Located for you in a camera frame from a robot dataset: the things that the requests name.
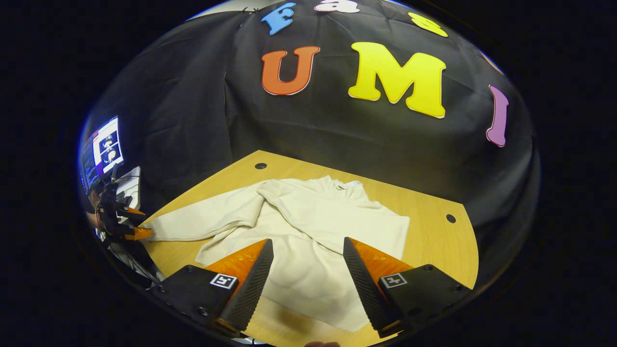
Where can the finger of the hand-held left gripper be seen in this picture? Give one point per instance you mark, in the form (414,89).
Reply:
(136,233)
(130,211)

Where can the computer monitor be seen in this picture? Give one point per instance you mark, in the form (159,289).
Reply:
(107,147)

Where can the cream sweatshirt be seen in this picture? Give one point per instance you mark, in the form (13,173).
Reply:
(313,226)

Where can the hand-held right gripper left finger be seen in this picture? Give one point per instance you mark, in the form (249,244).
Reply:
(253,289)

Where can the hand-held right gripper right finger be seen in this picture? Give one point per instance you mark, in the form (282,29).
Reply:
(366,294)

